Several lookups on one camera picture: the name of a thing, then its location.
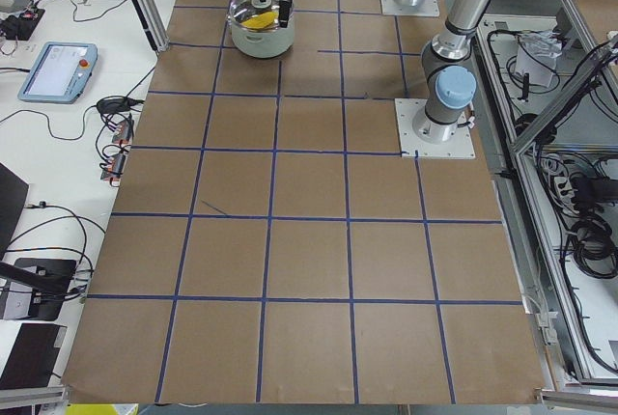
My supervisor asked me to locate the glass pot lid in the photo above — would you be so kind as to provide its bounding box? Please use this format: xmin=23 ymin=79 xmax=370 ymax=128
xmin=228 ymin=0 xmax=279 ymax=32

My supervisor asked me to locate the yellow corn cob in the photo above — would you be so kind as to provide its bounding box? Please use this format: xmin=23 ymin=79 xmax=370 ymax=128
xmin=241 ymin=11 xmax=278 ymax=31

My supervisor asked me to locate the pale green cooking pot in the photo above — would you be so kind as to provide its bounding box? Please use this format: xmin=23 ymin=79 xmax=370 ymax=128
xmin=228 ymin=11 xmax=295 ymax=59

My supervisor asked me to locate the blue teach pendant near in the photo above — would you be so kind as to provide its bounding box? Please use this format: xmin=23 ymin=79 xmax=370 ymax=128
xmin=17 ymin=41 xmax=98 ymax=104

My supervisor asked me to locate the crumpled white paper bag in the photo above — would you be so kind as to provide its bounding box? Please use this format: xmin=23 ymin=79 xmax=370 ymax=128
xmin=514 ymin=31 xmax=562 ymax=88

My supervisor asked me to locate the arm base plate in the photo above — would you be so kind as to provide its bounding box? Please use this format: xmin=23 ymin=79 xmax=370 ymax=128
xmin=395 ymin=98 xmax=476 ymax=159
xmin=380 ymin=0 xmax=439 ymax=17

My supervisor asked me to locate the black cable bundle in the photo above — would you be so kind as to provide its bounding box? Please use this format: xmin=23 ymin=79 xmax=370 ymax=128
xmin=562 ymin=214 xmax=618 ymax=281

